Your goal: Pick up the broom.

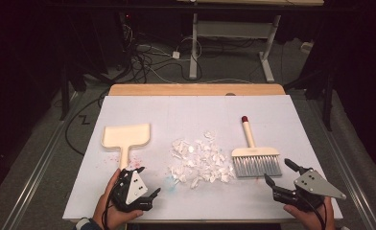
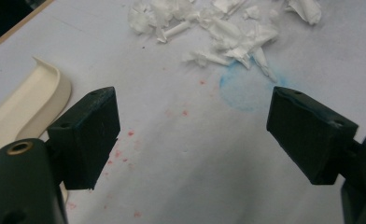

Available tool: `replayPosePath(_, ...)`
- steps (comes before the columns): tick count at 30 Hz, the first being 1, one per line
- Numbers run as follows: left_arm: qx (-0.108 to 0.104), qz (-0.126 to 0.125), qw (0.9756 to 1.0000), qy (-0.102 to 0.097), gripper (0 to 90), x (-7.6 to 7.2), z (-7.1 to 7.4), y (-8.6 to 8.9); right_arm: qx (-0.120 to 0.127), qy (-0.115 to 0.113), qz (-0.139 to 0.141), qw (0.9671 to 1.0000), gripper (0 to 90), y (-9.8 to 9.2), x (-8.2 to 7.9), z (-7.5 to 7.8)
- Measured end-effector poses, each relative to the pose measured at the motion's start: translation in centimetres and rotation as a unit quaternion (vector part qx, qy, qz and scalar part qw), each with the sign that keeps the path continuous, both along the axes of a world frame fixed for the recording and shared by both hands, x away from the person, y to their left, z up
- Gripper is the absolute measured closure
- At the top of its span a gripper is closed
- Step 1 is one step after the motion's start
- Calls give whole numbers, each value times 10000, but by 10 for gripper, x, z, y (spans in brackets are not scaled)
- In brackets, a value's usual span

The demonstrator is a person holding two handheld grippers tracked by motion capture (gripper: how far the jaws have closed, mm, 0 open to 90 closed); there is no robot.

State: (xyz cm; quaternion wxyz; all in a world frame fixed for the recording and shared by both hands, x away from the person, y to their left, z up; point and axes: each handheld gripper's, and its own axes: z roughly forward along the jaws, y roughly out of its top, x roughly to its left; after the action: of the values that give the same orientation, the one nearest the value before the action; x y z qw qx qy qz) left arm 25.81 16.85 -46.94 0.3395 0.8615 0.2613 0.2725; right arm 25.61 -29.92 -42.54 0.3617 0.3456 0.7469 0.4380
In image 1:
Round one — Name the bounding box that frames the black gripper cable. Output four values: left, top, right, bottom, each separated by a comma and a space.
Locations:
102, 188, 114, 230
304, 195, 328, 230

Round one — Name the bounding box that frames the pile of white paper scraps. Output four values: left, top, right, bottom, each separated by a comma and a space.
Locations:
168, 130, 237, 190

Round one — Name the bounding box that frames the person's left hand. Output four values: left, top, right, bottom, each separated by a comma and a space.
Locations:
92, 168, 144, 230

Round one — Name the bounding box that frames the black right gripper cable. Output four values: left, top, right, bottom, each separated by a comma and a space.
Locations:
304, 195, 328, 230

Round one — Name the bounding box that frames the black floor cable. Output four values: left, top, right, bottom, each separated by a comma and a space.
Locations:
64, 92, 111, 157

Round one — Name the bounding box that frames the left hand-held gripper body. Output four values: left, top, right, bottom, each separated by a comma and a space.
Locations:
111, 168, 154, 213

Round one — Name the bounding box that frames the white table cover board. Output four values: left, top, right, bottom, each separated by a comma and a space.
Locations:
61, 95, 344, 221

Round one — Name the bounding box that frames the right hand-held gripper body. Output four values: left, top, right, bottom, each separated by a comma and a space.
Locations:
271, 167, 347, 213

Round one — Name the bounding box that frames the aluminium floor rail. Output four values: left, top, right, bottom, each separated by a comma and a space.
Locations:
2, 91, 82, 230
307, 95, 376, 230

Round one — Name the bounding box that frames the white desk with metal frame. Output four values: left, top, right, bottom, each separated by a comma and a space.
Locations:
176, 0, 325, 83

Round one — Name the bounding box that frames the person's right hand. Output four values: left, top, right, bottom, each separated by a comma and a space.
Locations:
283, 195, 337, 230

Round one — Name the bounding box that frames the tangle of floor cables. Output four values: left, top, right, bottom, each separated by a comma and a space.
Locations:
120, 13, 209, 84

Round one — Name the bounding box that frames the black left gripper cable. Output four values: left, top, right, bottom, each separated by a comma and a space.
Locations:
102, 188, 114, 230

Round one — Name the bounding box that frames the cream plastic dustpan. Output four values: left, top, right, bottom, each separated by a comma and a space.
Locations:
100, 123, 152, 171

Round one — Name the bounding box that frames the wooden table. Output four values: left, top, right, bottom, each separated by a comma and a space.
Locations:
107, 83, 287, 97

